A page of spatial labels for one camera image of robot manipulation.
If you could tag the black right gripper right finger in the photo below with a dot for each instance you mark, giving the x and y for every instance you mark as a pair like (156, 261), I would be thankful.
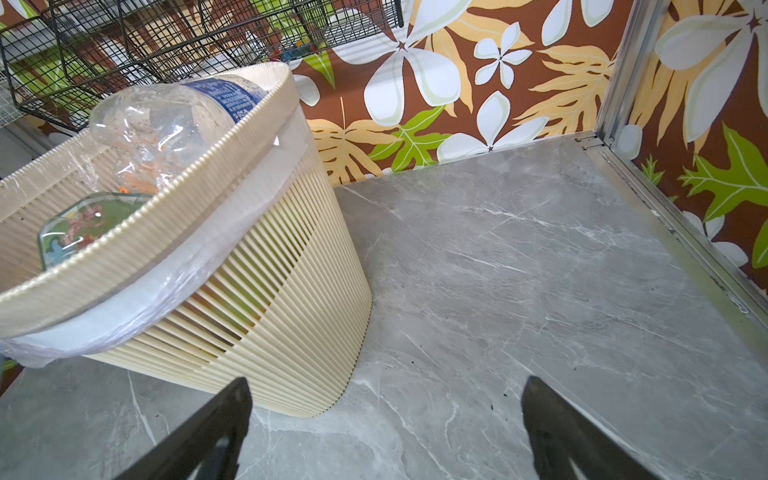
(566, 445)

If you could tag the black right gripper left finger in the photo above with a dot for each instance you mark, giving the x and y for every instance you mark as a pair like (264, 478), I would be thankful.
(205, 446)

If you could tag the clear bottle blue label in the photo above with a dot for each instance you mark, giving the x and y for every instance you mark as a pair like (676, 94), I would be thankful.
(158, 131)

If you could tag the cream slatted plastic bin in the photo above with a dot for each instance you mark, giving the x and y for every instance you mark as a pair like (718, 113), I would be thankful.
(242, 267)

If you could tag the aluminium frame post back right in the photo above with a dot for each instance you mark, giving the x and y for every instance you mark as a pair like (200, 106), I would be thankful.
(642, 30)

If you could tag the black wire wall basket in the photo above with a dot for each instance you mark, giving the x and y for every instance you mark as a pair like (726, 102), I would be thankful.
(61, 58)

